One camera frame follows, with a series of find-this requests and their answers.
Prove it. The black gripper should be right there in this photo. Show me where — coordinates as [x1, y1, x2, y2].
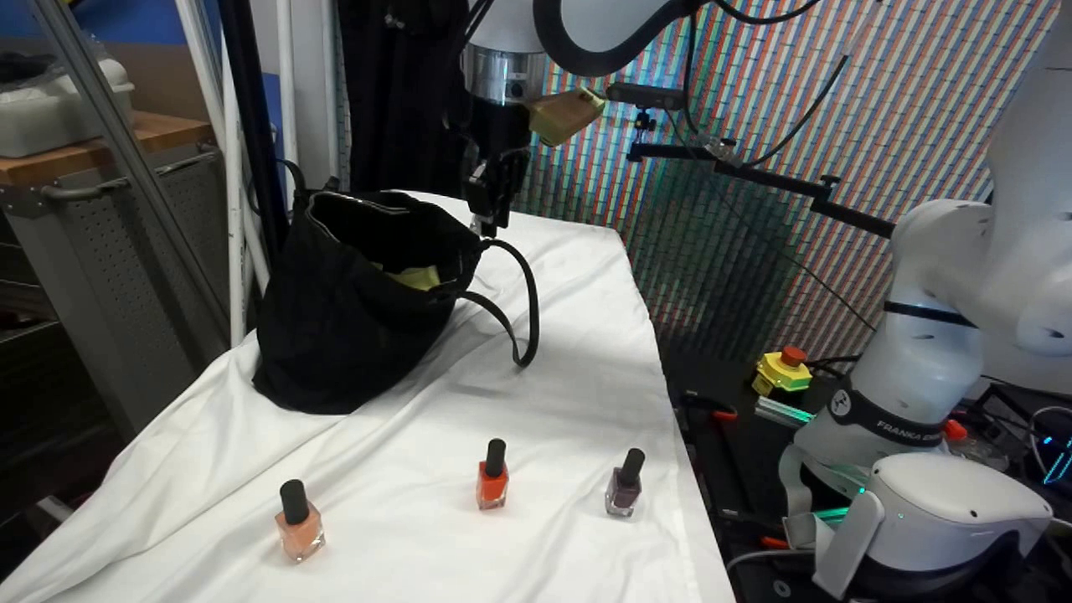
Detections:
[463, 100, 534, 243]

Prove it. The red-orange nail polish bottle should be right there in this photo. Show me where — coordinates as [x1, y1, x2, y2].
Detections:
[474, 435, 516, 515]

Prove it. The dark purple nail polish bottle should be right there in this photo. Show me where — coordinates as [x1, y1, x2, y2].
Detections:
[603, 445, 648, 522]

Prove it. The peach nail polish bottle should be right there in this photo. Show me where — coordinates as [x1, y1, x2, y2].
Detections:
[270, 475, 329, 566]

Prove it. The yellow-green cloth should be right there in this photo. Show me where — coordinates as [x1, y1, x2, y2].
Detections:
[382, 255, 444, 295]

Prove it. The black vertical pole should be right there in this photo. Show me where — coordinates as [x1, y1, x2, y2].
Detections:
[215, 0, 290, 330]

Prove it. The white tablecloth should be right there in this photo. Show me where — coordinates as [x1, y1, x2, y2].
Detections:
[0, 191, 741, 603]

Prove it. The yellow emergency stop button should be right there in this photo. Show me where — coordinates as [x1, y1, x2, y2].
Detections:
[749, 341, 818, 398]

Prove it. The teal translucent bar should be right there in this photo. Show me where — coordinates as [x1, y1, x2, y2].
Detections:
[753, 391, 821, 433]

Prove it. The gray perforated metal cabinet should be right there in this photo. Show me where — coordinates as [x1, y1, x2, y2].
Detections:
[0, 149, 231, 439]

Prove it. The wooden board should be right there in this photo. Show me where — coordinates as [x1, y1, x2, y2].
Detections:
[0, 109, 216, 191]

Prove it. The blue board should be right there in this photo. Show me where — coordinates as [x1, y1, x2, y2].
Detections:
[71, 0, 229, 50]

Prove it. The moire patterned screen panel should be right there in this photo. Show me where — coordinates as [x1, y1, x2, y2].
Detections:
[490, 0, 1072, 366]

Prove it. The white plastic container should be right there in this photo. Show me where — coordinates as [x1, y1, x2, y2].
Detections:
[0, 50, 139, 161]

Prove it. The wrist camera with yellow mount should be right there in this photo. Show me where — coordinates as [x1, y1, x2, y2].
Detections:
[527, 87, 609, 152]

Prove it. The black handbag with straps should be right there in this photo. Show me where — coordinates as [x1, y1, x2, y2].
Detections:
[252, 182, 543, 414]

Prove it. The aluminium frame post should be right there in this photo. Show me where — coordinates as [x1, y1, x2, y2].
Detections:
[29, 0, 231, 350]

